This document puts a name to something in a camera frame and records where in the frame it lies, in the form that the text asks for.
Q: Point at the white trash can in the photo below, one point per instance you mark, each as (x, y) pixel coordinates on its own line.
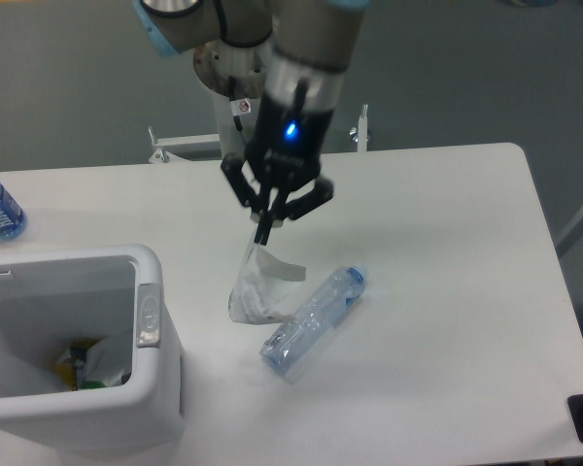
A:
(49, 299)

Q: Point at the white metal bracket frame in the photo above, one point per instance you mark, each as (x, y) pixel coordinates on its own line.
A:
(208, 146)

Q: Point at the crushed clear plastic bottle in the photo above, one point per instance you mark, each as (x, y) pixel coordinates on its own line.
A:
(324, 309)

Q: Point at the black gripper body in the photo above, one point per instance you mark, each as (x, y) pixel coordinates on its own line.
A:
(286, 146)

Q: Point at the trash inside can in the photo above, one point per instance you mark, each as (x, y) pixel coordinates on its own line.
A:
(95, 363)

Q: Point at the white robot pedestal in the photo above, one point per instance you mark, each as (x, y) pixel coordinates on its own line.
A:
(235, 79)

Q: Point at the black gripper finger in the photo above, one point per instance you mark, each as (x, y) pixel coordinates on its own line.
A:
(283, 208)
(257, 201)

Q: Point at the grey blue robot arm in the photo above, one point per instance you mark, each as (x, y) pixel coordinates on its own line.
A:
(275, 70)

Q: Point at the white paper bag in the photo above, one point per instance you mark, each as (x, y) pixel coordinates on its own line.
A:
(265, 288)

